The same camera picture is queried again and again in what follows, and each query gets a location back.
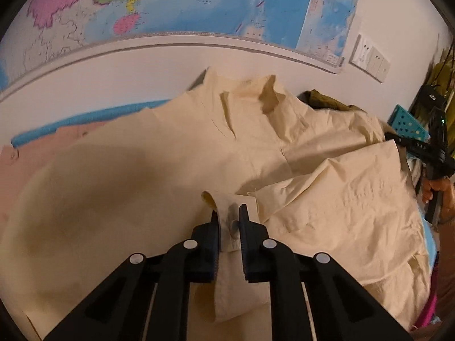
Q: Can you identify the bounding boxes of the black handbag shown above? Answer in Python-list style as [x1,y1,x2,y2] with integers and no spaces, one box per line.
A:
[419,84,447,108]

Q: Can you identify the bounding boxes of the pink garment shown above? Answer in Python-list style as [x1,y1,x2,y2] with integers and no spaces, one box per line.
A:
[0,122,107,224]

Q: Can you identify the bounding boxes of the blue bed sheet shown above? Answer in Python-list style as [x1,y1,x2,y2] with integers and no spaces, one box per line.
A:
[11,99,439,267]

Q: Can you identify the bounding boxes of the colourful wall map poster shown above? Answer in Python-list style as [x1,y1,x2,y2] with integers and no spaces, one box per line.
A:
[0,0,367,93]

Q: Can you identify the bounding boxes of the person's right hand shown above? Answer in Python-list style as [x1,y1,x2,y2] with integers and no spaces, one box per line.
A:
[420,177,455,225]

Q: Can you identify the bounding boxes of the cream long-sleeve shirt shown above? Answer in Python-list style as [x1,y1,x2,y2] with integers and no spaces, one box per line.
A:
[0,67,433,341]

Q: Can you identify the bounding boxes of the teal perforated plastic basket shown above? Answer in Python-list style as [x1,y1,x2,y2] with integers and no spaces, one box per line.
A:
[387,105,431,147]

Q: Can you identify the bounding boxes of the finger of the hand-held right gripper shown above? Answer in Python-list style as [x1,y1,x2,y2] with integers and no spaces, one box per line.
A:
[384,131,432,162]

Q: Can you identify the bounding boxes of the magenta cloth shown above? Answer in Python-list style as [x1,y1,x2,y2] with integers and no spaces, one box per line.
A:
[411,289,442,332]

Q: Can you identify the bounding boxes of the hanging yellow-green clothes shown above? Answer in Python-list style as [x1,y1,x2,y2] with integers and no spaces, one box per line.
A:
[409,41,455,139]

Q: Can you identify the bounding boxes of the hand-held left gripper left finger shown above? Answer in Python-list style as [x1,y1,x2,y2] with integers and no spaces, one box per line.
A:
[44,209,221,341]

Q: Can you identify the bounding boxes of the olive green jacket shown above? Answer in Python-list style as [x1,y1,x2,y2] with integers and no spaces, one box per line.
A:
[297,90,367,115]

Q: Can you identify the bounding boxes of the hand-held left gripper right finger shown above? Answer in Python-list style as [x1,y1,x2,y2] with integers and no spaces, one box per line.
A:
[237,204,415,341]

